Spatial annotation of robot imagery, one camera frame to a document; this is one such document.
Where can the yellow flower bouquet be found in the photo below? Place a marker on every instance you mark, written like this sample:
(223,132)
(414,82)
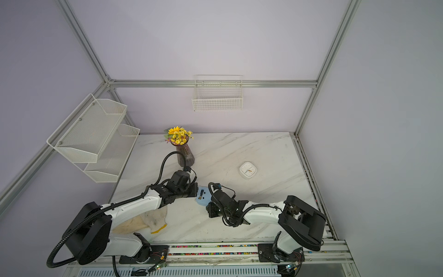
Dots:
(178,136)

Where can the dark glass vase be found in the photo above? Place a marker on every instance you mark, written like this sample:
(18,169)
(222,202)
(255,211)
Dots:
(186,157)

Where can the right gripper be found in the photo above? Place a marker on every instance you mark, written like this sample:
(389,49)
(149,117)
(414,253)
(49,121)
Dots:
(212,210)

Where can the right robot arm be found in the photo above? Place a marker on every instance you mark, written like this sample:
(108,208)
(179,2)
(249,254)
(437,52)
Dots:
(302,224)

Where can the white wire wall basket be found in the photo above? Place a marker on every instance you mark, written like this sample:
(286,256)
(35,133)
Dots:
(217,93)

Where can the white yellow cloth glove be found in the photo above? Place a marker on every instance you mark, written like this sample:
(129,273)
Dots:
(155,220)

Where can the white mesh shelf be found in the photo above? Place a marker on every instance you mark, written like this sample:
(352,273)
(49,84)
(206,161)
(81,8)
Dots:
(112,161)
(84,135)

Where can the blue alarm clock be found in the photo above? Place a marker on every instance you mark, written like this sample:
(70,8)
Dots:
(207,197)

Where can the upper white mesh shelf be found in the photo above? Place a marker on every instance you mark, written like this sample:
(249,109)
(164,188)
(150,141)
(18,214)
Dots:
(84,135)

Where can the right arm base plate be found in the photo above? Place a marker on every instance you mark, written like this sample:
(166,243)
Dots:
(270,253)

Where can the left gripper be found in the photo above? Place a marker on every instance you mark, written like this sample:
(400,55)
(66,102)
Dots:
(194,187)

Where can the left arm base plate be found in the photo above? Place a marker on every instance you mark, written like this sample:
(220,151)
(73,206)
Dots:
(156,254)

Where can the black gold battery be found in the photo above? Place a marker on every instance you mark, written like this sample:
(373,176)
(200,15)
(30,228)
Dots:
(201,196)

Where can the lower white mesh shelf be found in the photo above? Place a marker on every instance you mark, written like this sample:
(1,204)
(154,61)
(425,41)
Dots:
(112,161)

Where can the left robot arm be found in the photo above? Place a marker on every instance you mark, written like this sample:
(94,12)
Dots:
(90,235)

